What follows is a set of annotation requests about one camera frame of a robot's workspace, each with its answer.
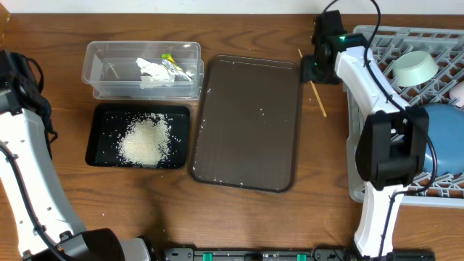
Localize wooden chopstick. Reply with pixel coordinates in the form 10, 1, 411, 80
297, 49, 327, 117

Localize mint green bowl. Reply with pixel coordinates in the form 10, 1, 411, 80
392, 51, 439, 87

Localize brown serving tray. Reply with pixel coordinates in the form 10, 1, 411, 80
188, 55, 302, 193

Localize dark blue plate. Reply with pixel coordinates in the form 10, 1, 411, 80
424, 104, 463, 176

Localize pink cup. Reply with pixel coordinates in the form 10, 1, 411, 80
449, 81, 464, 108

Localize yellow green snack wrapper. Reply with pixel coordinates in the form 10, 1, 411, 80
161, 53, 192, 81

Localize white tissue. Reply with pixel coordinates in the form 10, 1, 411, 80
136, 58, 175, 89

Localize white rice pile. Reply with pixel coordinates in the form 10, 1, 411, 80
117, 113, 170, 167

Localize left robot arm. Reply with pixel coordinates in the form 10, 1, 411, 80
1, 49, 156, 260

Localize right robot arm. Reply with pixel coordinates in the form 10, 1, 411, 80
302, 30, 431, 260

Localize grey dishwasher rack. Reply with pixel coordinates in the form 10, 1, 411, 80
344, 26, 463, 209

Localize clear plastic bin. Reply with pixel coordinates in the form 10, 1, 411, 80
82, 41, 204, 100

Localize black tray bin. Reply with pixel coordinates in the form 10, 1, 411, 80
86, 104, 190, 169

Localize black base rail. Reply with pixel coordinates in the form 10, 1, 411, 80
162, 247, 436, 261

